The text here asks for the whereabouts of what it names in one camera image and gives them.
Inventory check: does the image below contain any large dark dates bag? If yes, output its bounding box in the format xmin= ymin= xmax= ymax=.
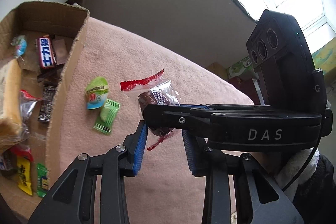
xmin=120 ymin=70 xmax=181 ymax=151

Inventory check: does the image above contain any green white candy packet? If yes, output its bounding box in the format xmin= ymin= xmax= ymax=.
xmin=37 ymin=163 xmax=49 ymax=198

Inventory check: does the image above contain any yellow candy packet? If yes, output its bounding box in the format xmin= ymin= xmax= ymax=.
xmin=17 ymin=156 xmax=33 ymax=196

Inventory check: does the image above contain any Snickers bar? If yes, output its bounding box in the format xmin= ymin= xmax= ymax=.
xmin=35 ymin=35 xmax=68 ymax=71
xmin=0 ymin=151 xmax=14 ymax=172

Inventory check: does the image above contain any packaged sliced bread cake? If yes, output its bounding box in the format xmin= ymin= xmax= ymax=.
xmin=0 ymin=57 xmax=27 ymax=151

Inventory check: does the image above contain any black patterned candy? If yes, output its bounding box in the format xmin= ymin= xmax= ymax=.
xmin=38 ymin=85 xmax=57 ymax=123

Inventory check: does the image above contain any small red dates bag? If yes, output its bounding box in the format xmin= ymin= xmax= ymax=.
xmin=20 ymin=89 xmax=42 ymax=124

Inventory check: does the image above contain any white gloved hand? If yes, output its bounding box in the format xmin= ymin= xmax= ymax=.
xmin=252 ymin=148 xmax=319 ymax=201

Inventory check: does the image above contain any green tissue box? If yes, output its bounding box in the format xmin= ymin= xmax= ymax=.
xmin=227 ymin=56 xmax=253 ymax=79

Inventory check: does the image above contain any pink table cloth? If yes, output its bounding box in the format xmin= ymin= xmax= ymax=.
xmin=51 ymin=18 xmax=252 ymax=223

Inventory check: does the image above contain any yellow green jelly cup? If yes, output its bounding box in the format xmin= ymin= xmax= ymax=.
xmin=85 ymin=76 xmax=109 ymax=110

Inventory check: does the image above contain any green landscape poster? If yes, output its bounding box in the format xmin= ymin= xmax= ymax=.
xmin=312 ymin=38 xmax=336 ymax=84

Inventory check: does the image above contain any brown cardboard box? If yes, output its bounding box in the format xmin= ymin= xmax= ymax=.
xmin=0 ymin=0 xmax=91 ymax=222

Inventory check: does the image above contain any black cable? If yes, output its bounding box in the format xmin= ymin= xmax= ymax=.
xmin=280 ymin=131 xmax=325 ymax=192

